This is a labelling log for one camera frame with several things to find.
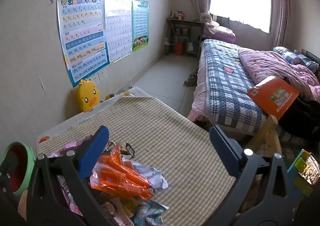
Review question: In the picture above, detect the green blue grid poster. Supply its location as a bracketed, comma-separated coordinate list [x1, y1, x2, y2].
[131, 0, 150, 52]

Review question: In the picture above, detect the white table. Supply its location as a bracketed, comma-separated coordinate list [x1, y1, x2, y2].
[36, 86, 150, 145]

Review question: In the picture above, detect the colourful toy board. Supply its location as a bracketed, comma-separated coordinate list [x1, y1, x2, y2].
[287, 149, 320, 196]

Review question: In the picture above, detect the light blue white wrapper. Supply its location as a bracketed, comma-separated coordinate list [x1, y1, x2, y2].
[134, 201, 170, 226]

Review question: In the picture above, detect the blue bordered letter poster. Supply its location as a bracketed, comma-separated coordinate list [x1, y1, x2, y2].
[57, 0, 110, 88]

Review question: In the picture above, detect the red box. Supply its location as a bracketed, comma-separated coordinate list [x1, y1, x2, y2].
[174, 41, 185, 55]

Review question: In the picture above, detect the yellow duck toy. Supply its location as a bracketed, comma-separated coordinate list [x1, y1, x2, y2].
[76, 79, 102, 113]

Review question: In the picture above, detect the pink white printed wrapper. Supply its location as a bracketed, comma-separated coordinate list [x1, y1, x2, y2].
[57, 175, 84, 217]

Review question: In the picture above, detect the green bin with red liner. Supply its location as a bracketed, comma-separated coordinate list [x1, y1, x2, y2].
[2, 141, 36, 197]

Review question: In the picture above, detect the pink quilt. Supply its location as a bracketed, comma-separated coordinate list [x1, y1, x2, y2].
[237, 46, 320, 102]

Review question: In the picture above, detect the dark wooden desk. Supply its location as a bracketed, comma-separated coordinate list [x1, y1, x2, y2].
[166, 18, 205, 55]

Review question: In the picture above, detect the brown snack packet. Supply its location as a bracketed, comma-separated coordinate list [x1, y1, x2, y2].
[106, 141, 136, 160]

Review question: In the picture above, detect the orange snack wrapper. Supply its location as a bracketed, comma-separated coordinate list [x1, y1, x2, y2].
[90, 146, 154, 201]

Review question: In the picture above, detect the black cloth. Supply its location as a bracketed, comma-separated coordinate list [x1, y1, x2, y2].
[277, 96, 320, 139]

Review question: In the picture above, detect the cream bundled cloth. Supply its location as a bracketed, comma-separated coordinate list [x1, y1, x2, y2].
[200, 13, 220, 33]

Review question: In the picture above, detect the purple folded quilt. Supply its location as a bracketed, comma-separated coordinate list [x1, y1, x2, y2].
[202, 25, 237, 43]

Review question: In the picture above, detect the pair of shoes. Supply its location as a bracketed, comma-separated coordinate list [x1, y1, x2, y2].
[184, 69, 199, 87]

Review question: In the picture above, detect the grey white wrapper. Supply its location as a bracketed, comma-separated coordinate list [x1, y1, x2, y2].
[130, 160, 170, 193]

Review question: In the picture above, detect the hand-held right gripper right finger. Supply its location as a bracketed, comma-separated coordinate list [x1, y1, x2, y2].
[209, 125, 298, 226]

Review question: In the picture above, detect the white chart poster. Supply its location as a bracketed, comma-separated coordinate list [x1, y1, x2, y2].
[104, 0, 133, 64]

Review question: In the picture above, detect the pink bed skirt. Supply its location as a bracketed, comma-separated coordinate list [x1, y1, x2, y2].
[187, 76, 208, 122]

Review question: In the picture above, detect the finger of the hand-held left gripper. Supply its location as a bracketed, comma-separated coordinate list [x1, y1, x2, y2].
[0, 152, 20, 191]

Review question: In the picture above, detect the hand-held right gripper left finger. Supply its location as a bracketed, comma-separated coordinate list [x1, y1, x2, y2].
[26, 126, 118, 226]

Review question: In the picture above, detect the wooden chair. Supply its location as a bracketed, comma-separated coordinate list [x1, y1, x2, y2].
[246, 115, 283, 159]

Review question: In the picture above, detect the yellow black toy vehicle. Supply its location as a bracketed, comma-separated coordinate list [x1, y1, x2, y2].
[104, 91, 130, 102]

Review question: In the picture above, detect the orange book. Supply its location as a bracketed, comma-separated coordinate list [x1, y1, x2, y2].
[247, 76, 300, 122]

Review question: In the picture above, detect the blue plaid pillow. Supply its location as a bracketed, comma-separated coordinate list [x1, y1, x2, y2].
[273, 46, 319, 72]

